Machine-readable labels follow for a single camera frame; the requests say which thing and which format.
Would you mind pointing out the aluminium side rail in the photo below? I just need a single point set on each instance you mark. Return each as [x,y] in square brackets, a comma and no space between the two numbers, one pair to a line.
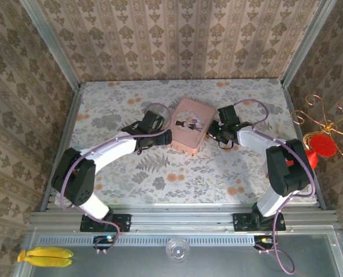
[292,109]
[70,121]

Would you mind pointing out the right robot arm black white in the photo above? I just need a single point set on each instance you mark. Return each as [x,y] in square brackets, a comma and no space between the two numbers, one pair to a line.
[286,170]

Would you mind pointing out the small black connector board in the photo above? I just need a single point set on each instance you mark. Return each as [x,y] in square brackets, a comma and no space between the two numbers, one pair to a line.
[104,241]
[264,241]

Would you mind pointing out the black base plate right arm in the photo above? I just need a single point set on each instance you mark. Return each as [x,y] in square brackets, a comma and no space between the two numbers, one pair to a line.
[241,222]

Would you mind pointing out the aluminium front rail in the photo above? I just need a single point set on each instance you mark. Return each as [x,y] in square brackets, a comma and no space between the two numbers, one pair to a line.
[182,220]

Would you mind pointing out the pink tin box with couple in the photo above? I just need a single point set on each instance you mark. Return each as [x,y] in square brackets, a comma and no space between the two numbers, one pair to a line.
[191,125]

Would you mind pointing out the yellow banana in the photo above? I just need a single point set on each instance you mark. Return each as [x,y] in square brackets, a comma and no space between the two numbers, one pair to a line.
[51,252]
[48,262]

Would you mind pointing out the clear drinking glass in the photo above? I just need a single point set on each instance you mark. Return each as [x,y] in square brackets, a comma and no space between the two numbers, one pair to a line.
[177,250]

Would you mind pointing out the aluminium corner post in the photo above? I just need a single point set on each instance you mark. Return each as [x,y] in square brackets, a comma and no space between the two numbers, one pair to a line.
[306,43]
[51,43]

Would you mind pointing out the red hourglass shaped object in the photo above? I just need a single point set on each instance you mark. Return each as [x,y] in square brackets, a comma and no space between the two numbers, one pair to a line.
[322,145]

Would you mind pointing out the black base plate left arm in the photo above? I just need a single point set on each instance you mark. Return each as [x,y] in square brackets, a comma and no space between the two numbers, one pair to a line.
[122,223]

